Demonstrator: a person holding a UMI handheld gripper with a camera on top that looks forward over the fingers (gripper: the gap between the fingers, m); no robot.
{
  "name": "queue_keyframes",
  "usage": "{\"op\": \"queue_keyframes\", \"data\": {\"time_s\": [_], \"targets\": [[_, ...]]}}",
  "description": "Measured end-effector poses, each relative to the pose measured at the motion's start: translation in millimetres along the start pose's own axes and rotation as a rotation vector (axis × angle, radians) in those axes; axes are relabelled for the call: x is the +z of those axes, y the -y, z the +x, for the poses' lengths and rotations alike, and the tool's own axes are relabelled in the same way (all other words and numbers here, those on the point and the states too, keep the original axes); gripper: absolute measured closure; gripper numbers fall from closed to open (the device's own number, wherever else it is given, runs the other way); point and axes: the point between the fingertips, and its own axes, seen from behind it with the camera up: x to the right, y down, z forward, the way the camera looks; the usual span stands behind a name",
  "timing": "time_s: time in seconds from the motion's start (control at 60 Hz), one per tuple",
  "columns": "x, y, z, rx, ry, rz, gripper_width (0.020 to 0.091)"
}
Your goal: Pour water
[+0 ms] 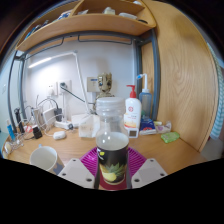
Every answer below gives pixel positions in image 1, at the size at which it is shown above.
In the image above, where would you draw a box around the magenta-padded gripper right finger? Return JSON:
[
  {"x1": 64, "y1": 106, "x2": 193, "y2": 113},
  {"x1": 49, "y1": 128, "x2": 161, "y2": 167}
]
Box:
[{"x1": 125, "y1": 148, "x2": 168, "y2": 190}]

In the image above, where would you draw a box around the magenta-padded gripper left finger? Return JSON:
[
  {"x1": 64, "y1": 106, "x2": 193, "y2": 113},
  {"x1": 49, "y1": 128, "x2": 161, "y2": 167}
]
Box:
[{"x1": 57, "y1": 148, "x2": 101, "y2": 190}]

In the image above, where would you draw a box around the clear bottle with dark label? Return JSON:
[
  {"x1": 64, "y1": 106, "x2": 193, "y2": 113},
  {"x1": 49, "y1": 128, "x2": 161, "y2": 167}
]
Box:
[{"x1": 95, "y1": 96, "x2": 130, "y2": 187}]

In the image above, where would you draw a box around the white mug with blue patches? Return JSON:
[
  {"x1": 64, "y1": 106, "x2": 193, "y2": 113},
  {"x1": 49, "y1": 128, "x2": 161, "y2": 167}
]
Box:
[{"x1": 29, "y1": 145, "x2": 65, "y2": 176}]

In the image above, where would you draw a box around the small green packet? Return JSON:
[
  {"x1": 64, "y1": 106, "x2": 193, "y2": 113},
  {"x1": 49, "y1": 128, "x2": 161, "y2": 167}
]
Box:
[{"x1": 160, "y1": 131, "x2": 181, "y2": 144}]

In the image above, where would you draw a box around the white earbuds case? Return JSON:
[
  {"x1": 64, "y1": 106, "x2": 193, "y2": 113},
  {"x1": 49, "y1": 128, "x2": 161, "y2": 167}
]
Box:
[{"x1": 52, "y1": 130, "x2": 67, "y2": 140}]

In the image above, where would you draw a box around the white tissue pack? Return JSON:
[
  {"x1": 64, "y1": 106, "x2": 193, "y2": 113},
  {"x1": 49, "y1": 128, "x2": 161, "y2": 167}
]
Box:
[{"x1": 77, "y1": 113, "x2": 101, "y2": 138}]

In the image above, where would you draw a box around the white power strip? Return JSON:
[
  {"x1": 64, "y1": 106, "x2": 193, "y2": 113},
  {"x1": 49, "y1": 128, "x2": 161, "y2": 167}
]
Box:
[{"x1": 54, "y1": 119, "x2": 74, "y2": 130}]

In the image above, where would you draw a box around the white pump bottle red top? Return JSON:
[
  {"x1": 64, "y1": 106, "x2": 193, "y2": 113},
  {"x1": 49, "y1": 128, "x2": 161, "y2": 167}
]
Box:
[{"x1": 123, "y1": 84, "x2": 142, "y2": 139}]

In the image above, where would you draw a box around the blue tube with white cap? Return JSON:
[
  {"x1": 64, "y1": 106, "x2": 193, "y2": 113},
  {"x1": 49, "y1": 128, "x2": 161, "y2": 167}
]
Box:
[{"x1": 5, "y1": 119, "x2": 16, "y2": 142}]

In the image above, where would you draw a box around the brown tree figurine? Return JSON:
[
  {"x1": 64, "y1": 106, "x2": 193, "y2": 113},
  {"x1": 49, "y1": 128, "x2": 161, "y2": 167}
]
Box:
[{"x1": 95, "y1": 72, "x2": 114, "y2": 99}]

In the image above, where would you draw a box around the wooden shelf unit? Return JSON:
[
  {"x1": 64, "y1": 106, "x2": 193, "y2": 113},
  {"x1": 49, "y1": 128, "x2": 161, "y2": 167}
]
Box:
[{"x1": 15, "y1": 0, "x2": 158, "y2": 53}]

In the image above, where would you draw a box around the grey metal frame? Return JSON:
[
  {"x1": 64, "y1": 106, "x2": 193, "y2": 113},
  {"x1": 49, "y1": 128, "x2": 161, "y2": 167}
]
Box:
[{"x1": 7, "y1": 29, "x2": 162, "y2": 134}]

